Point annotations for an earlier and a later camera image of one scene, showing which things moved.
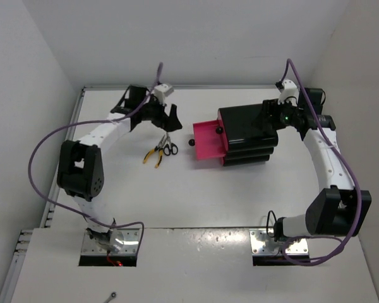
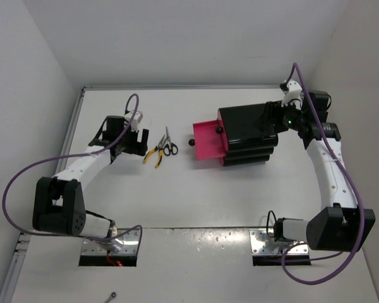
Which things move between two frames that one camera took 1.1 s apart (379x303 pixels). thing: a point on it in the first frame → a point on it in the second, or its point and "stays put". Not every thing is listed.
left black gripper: [166, 122] → [138, 148]
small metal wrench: [111, 297] stays put
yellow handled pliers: [156, 148] stays put
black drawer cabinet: [251, 139] stays put
